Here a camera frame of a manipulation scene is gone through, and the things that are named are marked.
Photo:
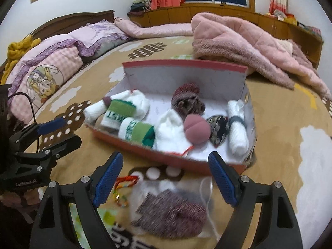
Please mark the pink crumpled blanket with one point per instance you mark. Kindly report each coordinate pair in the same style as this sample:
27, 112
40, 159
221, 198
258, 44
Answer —
233, 41

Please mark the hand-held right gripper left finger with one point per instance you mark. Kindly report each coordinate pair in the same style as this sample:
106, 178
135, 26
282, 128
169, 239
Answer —
109, 179

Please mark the white sock with dark band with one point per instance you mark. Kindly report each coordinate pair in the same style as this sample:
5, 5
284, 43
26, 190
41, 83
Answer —
237, 132

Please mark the green and white sock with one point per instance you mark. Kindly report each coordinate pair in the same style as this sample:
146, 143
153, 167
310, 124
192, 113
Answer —
137, 132
118, 111

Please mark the white sock with maroon toe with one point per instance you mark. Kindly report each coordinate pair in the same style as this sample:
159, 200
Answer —
94, 111

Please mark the clear plastic bag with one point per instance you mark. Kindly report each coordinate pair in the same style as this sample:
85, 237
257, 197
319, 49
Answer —
207, 186

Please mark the purple floral pillow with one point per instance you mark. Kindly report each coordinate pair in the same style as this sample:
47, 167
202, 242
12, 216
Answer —
101, 37

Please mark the yellow box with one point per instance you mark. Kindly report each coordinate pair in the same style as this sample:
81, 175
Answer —
291, 20

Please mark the dark wooden headboard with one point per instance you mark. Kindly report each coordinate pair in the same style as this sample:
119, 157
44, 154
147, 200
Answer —
67, 20

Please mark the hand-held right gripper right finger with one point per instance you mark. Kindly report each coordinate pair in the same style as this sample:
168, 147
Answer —
221, 180

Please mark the pink sock ball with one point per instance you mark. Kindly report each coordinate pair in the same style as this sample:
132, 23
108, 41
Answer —
197, 129

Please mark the pile of folded clothes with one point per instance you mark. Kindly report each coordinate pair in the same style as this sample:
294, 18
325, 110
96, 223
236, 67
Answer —
140, 5

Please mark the yellow knitted cloth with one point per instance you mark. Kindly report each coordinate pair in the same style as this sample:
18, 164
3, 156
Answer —
18, 49

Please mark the maroon knit sock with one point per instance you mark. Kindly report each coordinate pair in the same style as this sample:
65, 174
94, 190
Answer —
171, 212
186, 97

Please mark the white sock with red thread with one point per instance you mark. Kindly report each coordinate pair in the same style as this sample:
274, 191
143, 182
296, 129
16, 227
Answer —
138, 102
170, 132

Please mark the person's left hand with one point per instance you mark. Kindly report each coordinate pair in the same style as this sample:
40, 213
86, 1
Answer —
15, 199

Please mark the dark patterned sock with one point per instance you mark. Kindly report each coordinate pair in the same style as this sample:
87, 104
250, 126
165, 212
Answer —
217, 129

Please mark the pink checked cartoon pillow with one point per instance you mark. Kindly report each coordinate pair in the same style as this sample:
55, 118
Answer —
46, 70

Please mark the colourful box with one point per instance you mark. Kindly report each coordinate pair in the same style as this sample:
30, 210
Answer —
310, 29

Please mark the cream cloth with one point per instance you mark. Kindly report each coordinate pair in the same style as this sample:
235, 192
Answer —
286, 48

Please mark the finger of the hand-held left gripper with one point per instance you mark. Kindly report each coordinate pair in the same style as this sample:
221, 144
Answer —
64, 145
51, 124

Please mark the red cardboard box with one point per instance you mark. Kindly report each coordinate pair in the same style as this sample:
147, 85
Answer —
166, 77

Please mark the pink checked quilt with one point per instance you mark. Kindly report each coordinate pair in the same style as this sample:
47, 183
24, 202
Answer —
155, 29

